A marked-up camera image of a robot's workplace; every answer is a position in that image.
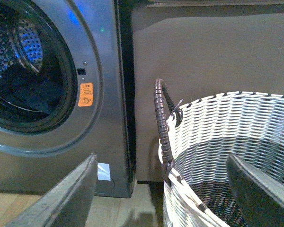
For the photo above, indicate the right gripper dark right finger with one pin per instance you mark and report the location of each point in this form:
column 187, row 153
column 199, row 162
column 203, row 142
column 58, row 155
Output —
column 259, row 197

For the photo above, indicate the steel washer drum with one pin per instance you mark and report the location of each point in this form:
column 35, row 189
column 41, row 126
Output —
column 31, row 82

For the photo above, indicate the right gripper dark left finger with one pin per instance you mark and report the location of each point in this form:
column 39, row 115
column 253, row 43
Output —
column 65, row 205

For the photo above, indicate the white woven laundry basket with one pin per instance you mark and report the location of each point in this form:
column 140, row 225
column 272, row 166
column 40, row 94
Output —
column 248, row 124

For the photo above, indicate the orange warning sticker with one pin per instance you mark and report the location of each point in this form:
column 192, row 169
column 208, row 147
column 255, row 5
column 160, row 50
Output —
column 86, row 95

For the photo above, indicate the grey front-load washing machine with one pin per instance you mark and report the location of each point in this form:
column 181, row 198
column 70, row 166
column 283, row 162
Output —
column 34, row 156

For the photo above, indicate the dark wrapped basket handle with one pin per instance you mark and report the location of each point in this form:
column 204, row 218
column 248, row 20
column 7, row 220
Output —
column 161, row 94

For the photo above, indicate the dark grey cabinet panel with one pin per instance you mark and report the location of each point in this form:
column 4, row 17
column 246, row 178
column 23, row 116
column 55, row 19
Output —
column 201, row 51

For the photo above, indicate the white label on washer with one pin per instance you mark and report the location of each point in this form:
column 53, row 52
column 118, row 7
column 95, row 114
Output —
column 104, row 172

